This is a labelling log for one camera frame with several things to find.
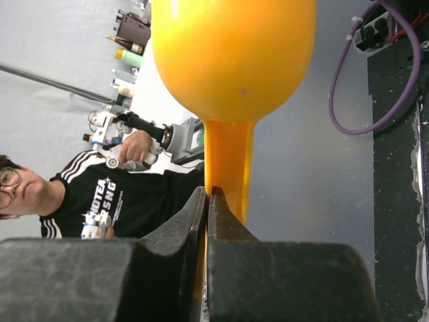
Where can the yellow plastic scoop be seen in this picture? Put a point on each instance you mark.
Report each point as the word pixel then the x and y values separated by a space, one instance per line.
pixel 231 63

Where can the bottles on shelf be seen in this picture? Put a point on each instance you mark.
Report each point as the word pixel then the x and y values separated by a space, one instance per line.
pixel 132 35

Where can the person in black shirt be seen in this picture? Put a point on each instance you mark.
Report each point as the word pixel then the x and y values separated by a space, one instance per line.
pixel 137 202

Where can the white teleoperation handle device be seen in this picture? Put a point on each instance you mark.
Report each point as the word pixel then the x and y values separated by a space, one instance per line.
pixel 110 129

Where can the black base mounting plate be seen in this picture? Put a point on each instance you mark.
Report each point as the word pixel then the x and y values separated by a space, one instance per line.
pixel 400 184

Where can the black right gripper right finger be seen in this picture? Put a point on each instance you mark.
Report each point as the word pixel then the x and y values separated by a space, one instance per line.
pixel 223 226

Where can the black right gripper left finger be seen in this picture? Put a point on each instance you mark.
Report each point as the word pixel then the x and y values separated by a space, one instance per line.
pixel 173 265

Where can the person's hand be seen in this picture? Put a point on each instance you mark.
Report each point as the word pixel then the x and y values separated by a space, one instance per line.
pixel 135 147

